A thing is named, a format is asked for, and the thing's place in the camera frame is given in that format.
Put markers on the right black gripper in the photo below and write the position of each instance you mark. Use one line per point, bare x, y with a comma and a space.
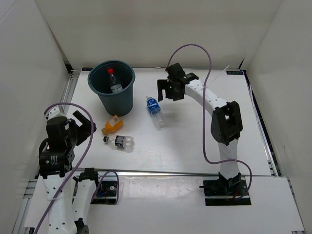
163, 84

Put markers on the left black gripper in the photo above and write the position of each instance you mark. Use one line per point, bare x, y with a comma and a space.
85, 129

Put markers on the blue label plastic bottle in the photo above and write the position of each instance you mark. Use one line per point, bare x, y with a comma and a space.
155, 112

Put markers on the orange juice plastic bottle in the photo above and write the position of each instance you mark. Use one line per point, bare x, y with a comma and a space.
112, 125

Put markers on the red label plastic bottle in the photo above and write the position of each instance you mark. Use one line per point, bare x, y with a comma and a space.
114, 81

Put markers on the black label clear bottle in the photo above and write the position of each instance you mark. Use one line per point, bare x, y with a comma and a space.
118, 142

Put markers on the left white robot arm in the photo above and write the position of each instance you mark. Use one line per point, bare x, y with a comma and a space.
69, 196

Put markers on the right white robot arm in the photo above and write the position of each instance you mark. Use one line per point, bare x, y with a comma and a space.
226, 123

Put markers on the dark teal plastic bin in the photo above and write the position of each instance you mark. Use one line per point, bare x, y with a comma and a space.
120, 103

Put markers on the white zip tie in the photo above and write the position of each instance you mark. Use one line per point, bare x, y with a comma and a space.
212, 81

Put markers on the metal rail bar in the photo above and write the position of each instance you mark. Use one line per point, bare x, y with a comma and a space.
153, 173

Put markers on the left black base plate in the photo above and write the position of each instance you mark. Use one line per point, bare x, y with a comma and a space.
106, 194

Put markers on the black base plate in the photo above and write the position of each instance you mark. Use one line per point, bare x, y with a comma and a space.
106, 194
215, 195

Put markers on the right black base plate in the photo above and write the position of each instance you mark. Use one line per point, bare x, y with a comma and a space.
215, 195

